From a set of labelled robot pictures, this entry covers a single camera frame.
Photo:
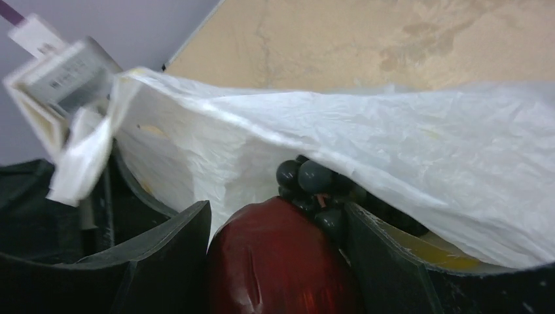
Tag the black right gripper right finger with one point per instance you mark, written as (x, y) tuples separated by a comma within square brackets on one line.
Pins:
[(393, 280)]

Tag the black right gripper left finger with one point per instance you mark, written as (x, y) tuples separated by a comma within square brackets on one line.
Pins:
[(158, 271)]

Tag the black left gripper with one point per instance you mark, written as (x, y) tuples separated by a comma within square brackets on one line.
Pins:
[(35, 228)]

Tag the yellow fake lemon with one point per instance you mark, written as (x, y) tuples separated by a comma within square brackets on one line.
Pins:
[(429, 252)]

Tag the dark red fake apple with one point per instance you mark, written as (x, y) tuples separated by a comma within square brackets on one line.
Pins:
[(269, 258)]

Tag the dark fake grape bunch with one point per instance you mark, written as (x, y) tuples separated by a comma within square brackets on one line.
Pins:
[(321, 195)]

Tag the white plastic shopping bag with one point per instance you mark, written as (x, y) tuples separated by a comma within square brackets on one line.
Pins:
[(473, 163)]

